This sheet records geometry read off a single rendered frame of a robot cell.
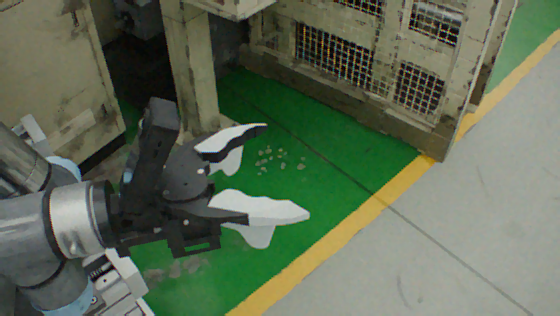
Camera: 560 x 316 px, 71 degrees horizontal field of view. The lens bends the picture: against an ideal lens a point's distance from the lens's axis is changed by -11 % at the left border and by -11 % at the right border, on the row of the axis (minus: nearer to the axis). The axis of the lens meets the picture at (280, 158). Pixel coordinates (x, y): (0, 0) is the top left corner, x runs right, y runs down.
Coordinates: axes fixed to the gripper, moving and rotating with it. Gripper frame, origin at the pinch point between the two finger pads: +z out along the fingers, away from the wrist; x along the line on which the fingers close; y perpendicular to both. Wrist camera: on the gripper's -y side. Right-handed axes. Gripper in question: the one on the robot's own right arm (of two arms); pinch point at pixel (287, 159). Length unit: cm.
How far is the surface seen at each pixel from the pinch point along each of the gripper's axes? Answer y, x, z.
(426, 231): 99, -57, 72
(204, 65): 50, -127, 3
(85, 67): 41, -127, -43
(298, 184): 94, -94, 32
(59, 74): 39, -120, -52
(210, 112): 75, -130, 3
